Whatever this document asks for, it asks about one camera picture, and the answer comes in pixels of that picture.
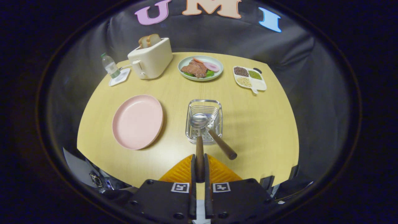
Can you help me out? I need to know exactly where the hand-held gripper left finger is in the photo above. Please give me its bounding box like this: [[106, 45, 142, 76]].
[[123, 154, 197, 224]]

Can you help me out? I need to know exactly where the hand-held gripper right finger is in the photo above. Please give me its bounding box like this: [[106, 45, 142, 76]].
[[204, 153, 280, 224]]

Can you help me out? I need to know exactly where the spoon with wooden handle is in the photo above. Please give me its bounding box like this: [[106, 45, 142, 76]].
[[190, 113, 209, 183]]

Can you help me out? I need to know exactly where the fork with wooden handle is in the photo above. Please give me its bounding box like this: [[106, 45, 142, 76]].
[[204, 120, 238, 160]]

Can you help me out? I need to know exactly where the pink round plate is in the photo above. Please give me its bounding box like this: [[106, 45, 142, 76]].
[[112, 95, 164, 150]]

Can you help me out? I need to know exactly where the green leafy vegetable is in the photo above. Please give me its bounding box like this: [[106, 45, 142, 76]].
[[183, 70, 215, 78]]

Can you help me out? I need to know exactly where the white divided grain dish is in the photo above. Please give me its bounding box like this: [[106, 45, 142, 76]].
[[233, 66, 267, 94]]

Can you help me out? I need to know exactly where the brown steak piece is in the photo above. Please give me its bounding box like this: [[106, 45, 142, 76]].
[[181, 60, 207, 78]]

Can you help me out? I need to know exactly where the pale green food plate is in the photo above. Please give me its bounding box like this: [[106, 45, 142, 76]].
[[178, 55, 224, 82]]

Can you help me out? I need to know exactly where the white square coaster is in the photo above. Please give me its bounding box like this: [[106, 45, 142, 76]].
[[108, 68, 131, 87]]

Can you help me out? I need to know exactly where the cream white toaster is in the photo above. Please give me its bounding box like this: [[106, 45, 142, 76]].
[[127, 38, 173, 80]]

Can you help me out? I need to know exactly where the clear plastic water bottle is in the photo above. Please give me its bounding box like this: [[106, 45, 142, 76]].
[[100, 53, 121, 79]]

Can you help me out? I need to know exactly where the black backdrop cloth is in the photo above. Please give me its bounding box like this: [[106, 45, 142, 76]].
[[44, 0, 355, 187]]

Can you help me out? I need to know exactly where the metal wire basket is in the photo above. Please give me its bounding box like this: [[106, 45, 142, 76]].
[[185, 99, 224, 145]]

